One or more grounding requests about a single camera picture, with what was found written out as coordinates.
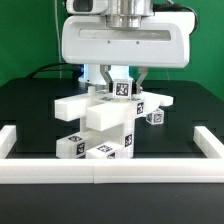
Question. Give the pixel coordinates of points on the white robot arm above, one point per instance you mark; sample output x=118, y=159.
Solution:
x=141, y=33

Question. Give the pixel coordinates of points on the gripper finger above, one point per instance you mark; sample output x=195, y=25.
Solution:
x=136, y=86
x=105, y=72

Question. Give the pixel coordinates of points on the white U-shaped fence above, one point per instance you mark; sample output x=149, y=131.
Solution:
x=159, y=170

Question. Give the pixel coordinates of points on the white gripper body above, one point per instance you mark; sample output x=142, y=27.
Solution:
x=127, y=33

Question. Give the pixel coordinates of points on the white tagged cube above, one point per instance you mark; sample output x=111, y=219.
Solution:
x=122, y=88
x=156, y=117

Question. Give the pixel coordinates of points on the white chair back frame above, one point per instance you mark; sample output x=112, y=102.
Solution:
x=102, y=111

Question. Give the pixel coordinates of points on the white chair seat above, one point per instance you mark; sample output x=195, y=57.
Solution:
x=122, y=134

